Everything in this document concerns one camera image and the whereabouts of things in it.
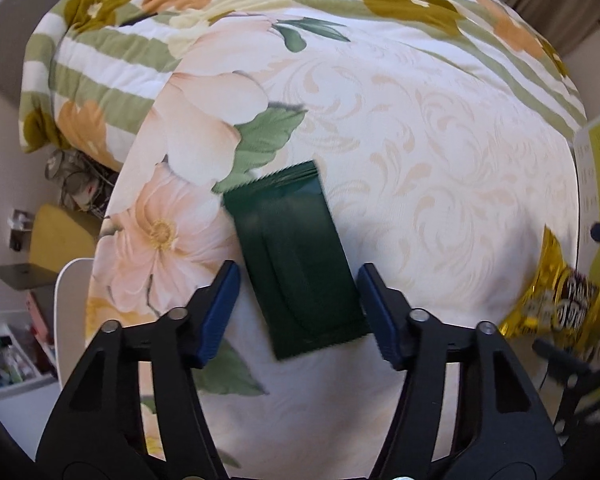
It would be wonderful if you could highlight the striped floral quilt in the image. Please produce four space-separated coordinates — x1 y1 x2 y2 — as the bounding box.
19 0 588 171

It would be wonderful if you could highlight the white chair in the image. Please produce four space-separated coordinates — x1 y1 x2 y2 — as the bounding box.
54 257 99 392

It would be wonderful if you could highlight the floral bed sheet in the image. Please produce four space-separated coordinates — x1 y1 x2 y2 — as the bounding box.
85 10 581 480

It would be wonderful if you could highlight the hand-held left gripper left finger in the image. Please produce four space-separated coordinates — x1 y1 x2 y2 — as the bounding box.
35 259 242 480

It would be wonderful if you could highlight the white storage box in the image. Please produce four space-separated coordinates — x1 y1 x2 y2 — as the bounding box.
0 310 59 392

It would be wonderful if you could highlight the beige curtain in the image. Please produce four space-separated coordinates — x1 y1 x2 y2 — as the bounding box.
487 0 600 57

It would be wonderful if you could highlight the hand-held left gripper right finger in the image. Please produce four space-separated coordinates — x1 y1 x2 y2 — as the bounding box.
356 262 566 480

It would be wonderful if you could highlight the grey small device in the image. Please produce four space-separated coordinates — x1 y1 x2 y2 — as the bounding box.
9 209 36 252

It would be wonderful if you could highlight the wire basket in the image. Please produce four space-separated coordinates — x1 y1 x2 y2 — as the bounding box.
45 147 122 221

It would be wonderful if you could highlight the grey headboard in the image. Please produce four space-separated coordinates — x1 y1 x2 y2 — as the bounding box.
0 0 116 107

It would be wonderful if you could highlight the dark green packet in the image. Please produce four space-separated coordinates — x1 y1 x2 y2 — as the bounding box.
222 160 373 361

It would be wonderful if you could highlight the gold snack packet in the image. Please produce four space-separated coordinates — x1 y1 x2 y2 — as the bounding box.
497 225 600 362

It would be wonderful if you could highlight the dark shelf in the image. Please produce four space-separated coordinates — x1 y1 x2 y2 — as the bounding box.
0 264 59 291

